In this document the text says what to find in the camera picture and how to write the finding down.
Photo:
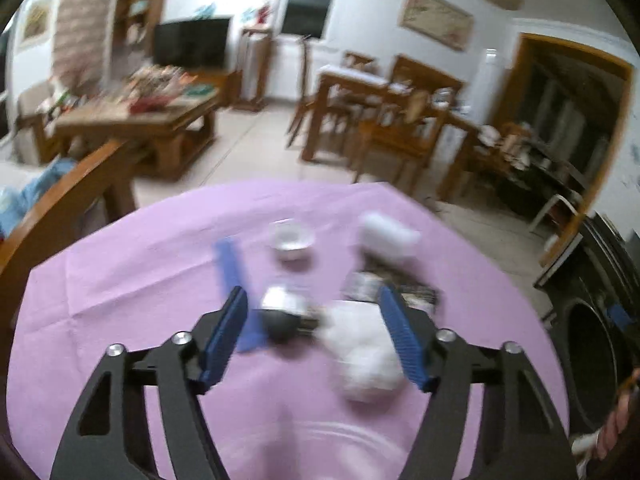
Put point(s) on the wooden bookshelf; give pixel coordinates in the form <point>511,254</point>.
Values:
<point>134,24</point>

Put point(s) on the purple tablecloth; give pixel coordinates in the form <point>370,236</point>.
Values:
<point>278,413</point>

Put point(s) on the tall wooden plant stand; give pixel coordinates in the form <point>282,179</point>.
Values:
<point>252,68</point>

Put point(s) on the white plastic wrapper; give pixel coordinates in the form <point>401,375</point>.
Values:
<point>386,238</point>

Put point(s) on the white standing air conditioner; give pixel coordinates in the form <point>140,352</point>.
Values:
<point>484,86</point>

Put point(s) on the person right hand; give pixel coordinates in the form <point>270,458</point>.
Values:
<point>617,421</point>

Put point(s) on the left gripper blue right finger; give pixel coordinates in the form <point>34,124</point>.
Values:
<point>521,435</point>

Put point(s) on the wooden dining chair front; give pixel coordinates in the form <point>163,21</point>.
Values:
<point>407,123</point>

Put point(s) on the white tissue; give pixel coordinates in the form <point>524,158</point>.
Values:
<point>367,366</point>

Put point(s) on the wooden dining chair left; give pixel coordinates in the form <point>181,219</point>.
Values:
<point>306,103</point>

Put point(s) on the blue cloth on sofa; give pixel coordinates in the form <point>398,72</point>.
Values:
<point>22,186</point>

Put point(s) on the silver black small device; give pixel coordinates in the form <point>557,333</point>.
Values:
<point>286,312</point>

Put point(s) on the black battery blister card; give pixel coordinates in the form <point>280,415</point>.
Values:
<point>363,285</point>

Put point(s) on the wooden coffee table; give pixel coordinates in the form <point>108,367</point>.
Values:
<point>172,139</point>

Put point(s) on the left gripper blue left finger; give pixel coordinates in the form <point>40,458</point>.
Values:
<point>107,435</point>

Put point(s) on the framed sunflower picture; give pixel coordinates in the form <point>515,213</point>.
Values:
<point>36,23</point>

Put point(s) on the wooden dining table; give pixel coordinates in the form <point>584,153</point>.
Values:
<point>362,83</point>

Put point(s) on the black television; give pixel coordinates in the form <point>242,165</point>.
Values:
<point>191,43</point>

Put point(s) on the framed floral picture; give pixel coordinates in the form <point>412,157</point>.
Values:
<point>438,20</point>

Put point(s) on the wooden sofa with cushions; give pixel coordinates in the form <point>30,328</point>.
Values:
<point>49,227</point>

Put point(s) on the white bottle cap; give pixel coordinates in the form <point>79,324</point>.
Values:
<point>290,239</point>

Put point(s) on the wooden dining chair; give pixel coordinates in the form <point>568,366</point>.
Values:
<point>306,103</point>
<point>407,123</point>

